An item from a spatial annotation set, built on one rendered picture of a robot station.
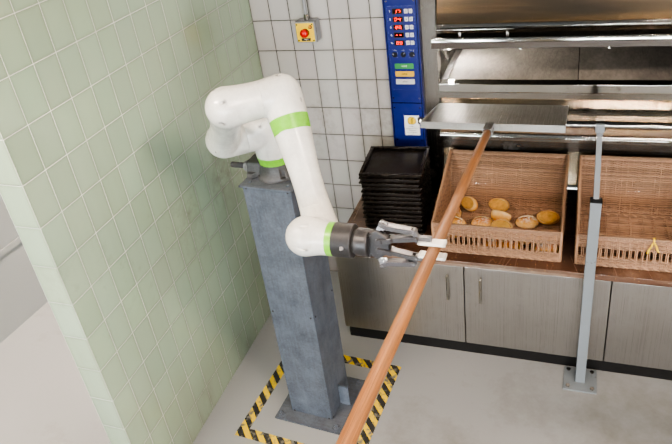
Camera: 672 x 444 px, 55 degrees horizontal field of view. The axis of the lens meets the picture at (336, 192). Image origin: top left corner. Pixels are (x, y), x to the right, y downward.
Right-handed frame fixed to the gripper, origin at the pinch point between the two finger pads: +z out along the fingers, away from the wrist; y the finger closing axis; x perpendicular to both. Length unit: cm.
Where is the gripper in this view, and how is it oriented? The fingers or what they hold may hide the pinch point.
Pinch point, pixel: (432, 249)
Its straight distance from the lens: 166.9
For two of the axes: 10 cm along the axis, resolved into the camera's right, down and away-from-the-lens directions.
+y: 0.7, 9.2, 3.9
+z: 9.4, 0.7, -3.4
